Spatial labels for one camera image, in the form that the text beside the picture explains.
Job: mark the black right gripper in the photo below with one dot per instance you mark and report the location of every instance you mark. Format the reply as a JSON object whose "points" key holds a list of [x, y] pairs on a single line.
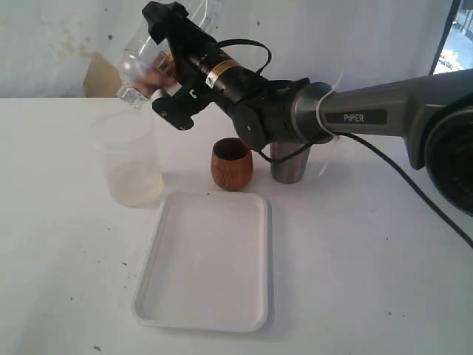
{"points": [[189, 46]]}

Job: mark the clear plastic dome lid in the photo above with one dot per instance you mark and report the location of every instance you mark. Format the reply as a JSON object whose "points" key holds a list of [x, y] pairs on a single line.
{"points": [[138, 56]]}

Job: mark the brown wooden cup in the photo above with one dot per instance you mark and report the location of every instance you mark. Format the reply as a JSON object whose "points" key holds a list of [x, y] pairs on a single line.
{"points": [[231, 164]]}

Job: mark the stainless steel cup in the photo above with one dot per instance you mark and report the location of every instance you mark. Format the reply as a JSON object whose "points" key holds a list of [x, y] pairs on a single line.
{"points": [[291, 171]]}

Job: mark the clear plastic shaker cup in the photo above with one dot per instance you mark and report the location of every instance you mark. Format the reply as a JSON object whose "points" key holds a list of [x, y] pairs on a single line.
{"points": [[205, 13]]}

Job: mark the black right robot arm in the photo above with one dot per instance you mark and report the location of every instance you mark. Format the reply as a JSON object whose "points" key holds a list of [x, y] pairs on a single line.
{"points": [[433, 114]]}

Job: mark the translucent plastic container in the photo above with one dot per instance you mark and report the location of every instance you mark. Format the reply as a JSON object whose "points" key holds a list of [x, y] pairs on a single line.
{"points": [[127, 146]]}

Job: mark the white plastic tray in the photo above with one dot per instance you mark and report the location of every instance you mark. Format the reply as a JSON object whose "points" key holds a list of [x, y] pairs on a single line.
{"points": [[206, 268]]}

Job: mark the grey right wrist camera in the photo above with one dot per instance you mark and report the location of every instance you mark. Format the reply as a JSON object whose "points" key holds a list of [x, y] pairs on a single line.
{"points": [[166, 92]]}

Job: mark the dark window frame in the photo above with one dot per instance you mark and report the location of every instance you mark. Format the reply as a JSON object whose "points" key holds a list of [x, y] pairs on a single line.
{"points": [[446, 28]]}

